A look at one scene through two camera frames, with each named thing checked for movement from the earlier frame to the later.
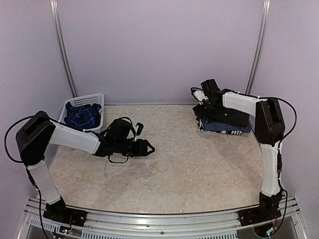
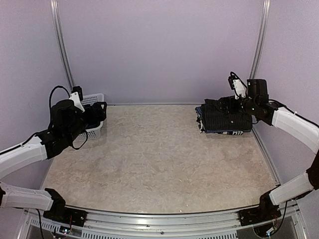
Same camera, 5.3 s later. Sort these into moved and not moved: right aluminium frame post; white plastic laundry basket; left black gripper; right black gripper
Moved: left black gripper; right black gripper
Not moved: right aluminium frame post; white plastic laundry basket
